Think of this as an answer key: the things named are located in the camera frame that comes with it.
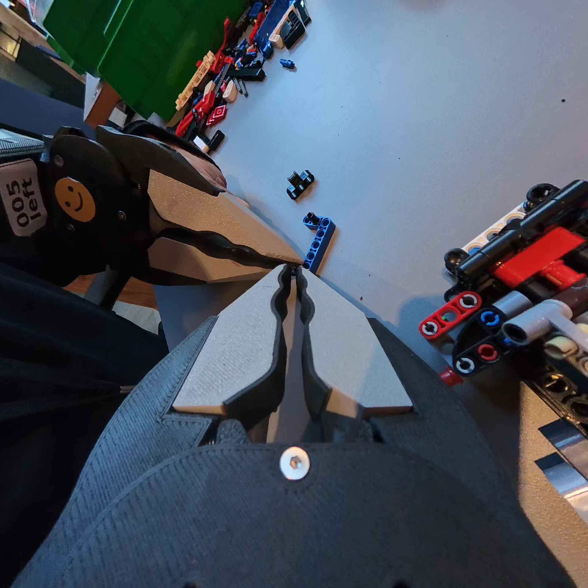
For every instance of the green storage bin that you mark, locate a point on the green storage bin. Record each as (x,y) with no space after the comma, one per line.
(151,46)

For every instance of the person's left hand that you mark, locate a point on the person's left hand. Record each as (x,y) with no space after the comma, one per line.
(209,174)

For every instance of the brick car chassis model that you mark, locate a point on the brick car chassis model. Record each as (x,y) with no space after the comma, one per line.
(528,275)

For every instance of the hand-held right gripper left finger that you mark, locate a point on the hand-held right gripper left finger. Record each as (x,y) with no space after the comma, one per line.
(229,363)

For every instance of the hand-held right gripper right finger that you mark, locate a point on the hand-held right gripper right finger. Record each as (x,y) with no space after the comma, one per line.
(358,367)

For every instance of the pile of loose bricks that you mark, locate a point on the pile of loose bricks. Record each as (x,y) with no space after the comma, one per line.
(229,69)

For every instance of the blue connector pin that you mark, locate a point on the blue connector pin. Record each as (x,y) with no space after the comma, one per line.
(287,63)

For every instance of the person's left forearm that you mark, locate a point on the person's left forearm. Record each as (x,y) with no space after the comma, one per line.
(36,110)

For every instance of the black angled connector piece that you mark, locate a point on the black angled connector piece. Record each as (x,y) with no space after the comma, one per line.
(301,184)

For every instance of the blue angled beam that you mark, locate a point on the blue angled beam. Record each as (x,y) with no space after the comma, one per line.
(319,243)

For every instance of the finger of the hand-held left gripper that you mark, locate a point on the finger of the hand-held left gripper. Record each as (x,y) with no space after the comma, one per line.
(193,262)
(206,211)

